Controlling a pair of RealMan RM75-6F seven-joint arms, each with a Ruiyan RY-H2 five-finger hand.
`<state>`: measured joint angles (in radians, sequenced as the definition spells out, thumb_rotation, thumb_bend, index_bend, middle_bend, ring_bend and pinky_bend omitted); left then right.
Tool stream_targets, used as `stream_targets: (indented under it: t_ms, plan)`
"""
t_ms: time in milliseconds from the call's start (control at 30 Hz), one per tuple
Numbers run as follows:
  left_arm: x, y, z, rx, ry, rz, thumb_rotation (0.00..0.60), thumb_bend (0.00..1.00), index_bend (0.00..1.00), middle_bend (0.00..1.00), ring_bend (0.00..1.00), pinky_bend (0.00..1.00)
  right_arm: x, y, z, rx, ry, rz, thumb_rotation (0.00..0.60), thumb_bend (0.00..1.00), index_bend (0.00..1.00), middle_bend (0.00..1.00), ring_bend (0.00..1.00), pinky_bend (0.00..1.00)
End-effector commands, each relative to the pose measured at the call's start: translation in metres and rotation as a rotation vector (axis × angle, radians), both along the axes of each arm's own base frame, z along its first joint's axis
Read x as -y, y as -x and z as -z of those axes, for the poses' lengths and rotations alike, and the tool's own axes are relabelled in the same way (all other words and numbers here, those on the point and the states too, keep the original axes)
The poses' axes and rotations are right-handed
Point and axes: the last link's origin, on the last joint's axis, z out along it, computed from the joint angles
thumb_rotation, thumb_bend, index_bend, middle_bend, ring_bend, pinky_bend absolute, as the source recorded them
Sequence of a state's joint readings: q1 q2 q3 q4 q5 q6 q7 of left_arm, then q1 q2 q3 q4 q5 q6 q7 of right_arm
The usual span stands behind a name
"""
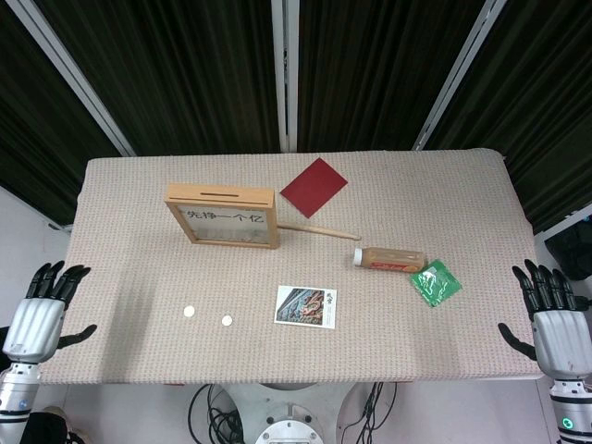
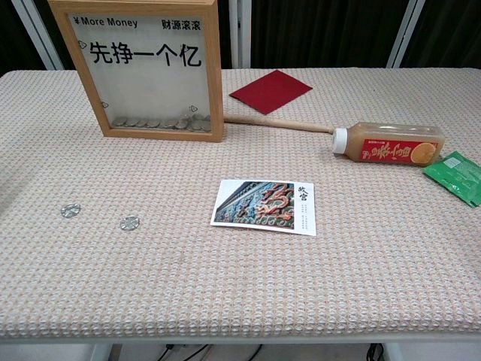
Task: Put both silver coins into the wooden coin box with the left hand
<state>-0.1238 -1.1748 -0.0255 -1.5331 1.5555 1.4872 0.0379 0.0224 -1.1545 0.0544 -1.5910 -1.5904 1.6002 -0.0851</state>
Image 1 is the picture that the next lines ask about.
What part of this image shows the white frame post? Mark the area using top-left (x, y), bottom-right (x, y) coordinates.
top-left (271, 0), bottom-right (301, 153)
top-left (6, 0), bottom-right (136, 157)
top-left (411, 0), bottom-right (510, 152)

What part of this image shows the black floor cable bundle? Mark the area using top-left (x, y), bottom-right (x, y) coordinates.
top-left (337, 381), bottom-right (399, 444)
top-left (188, 383), bottom-right (246, 444)

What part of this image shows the dragon picture postcard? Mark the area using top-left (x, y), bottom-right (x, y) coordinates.
top-left (274, 285), bottom-right (338, 330)

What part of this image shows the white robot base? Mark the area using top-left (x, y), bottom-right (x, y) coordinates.
top-left (221, 382), bottom-right (357, 444)

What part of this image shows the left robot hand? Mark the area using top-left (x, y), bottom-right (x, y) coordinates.
top-left (2, 260), bottom-right (98, 364)

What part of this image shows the wooden frame coin box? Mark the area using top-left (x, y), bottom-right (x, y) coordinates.
top-left (165, 183), bottom-right (281, 250)

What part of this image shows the black bag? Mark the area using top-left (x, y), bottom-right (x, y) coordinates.
top-left (544, 216), bottom-right (592, 281)

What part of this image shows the black curtain panel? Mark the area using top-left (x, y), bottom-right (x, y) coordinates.
top-left (0, 0), bottom-right (124, 228)
top-left (427, 0), bottom-right (592, 235)
top-left (298, 0), bottom-right (485, 153)
top-left (34, 0), bottom-right (281, 156)

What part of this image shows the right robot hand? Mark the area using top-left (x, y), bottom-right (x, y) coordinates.
top-left (498, 258), bottom-right (592, 379)

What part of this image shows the brown juice bottle red label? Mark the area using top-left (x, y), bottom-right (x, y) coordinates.
top-left (353, 246), bottom-right (427, 275)

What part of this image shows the green foil packet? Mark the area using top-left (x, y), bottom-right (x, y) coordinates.
top-left (409, 259), bottom-right (463, 309)

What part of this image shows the red paper envelope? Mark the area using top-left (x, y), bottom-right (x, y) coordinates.
top-left (279, 157), bottom-right (349, 219)

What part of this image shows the wooden stick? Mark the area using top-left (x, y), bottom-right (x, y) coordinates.
top-left (277, 221), bottom-right (362, 241)

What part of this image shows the beige woven tablecloth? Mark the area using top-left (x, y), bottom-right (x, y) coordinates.
top-left (39, 147), bottom-right (551, 385)

